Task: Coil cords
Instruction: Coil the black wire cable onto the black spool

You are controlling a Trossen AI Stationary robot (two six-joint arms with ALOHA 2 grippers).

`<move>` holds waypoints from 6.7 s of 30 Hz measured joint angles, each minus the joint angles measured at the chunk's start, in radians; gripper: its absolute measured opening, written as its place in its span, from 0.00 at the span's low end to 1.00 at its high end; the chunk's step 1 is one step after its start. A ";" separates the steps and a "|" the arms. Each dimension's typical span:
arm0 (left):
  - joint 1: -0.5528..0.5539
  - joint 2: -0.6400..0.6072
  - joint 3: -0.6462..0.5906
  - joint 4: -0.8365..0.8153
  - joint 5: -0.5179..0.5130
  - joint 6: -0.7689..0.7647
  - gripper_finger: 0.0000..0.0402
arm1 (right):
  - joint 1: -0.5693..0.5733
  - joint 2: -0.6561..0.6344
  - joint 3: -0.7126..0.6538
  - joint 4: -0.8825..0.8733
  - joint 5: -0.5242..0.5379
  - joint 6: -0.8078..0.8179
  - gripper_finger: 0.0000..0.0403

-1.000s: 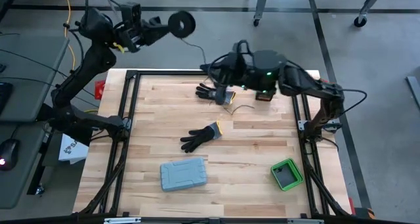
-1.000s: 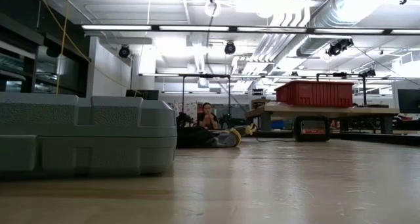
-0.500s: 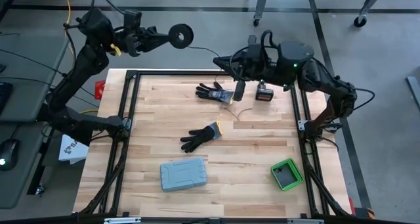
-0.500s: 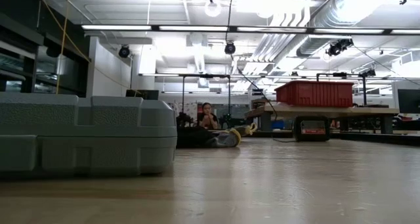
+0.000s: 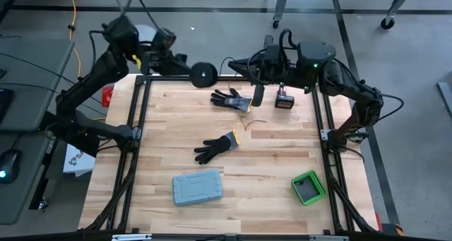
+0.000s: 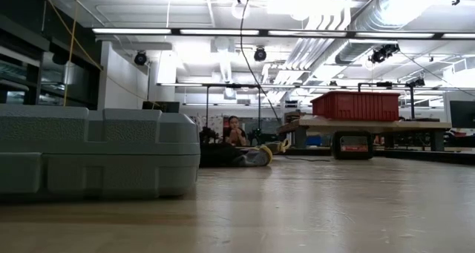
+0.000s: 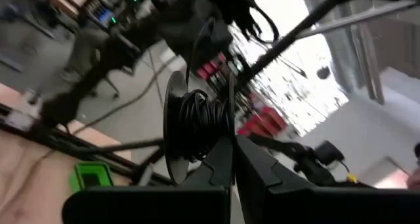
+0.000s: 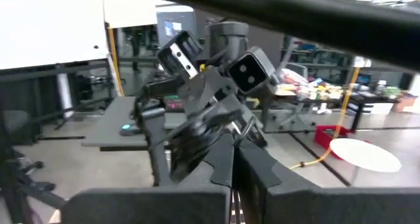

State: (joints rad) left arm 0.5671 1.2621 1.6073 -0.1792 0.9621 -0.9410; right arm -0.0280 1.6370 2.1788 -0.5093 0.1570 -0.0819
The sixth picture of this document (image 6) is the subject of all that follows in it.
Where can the person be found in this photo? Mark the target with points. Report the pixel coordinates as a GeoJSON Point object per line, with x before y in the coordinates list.
{"type": "Point", "coordinates": [234, 132]}

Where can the black computer monitor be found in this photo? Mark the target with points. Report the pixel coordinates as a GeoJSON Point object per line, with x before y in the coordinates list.
{"type": "Point", "coordinates": [463, 114]}
{"type": "Point", "coordinates": [170, 107]}

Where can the black ceiling spotlight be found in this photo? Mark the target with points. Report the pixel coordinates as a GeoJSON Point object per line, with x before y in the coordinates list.
{"type": "Point", "coordinates": [140, 58]}
{"type": "Point", "coordinates": [259, 54]}

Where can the blue bin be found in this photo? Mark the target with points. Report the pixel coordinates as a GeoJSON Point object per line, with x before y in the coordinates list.
{"type": "Point", "coordinates": [314, 141]}

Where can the long ceiling light strip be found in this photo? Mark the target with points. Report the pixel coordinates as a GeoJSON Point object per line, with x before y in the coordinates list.
{"type": "Point", "coordinates": [219, 32]}

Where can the round white ceiling lamp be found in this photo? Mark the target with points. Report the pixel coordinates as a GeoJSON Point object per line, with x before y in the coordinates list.
{"type": "Point", "coordinates": [240, 9]}

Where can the black box with red label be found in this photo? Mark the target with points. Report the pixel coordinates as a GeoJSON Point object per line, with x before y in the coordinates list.
{"type": "Point", "coordinates": [352, 136]}

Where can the red ribbed plastic bin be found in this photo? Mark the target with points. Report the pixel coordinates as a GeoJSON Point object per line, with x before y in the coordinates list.
{"type": "Point", "coordinates": [356, 106]}

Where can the wooden workbench on casters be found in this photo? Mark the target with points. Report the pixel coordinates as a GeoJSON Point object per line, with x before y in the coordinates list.
{"type": "Point", "coordinates": [371, 125]}

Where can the grey plastic case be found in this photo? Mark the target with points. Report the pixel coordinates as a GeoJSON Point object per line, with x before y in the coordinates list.
{"type": "Point", "coordinates": [92, 153]}

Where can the black shelving unit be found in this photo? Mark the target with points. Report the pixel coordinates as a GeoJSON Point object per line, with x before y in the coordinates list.
{"type": "Point", "coordinates": [22, 78]}

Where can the black metal rack frame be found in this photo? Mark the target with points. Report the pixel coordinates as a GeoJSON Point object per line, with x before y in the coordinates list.
{"type": "Point", "coordinates": [230, 85]}

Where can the black ceiling camera rig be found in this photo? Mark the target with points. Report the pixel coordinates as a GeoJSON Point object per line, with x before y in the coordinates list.
{"type": "Point", "coordinates": [384, 53]}

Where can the black camera stand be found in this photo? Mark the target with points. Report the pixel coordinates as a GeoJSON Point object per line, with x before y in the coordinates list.
{"type": "Point", "coordinates": [412, 104]}

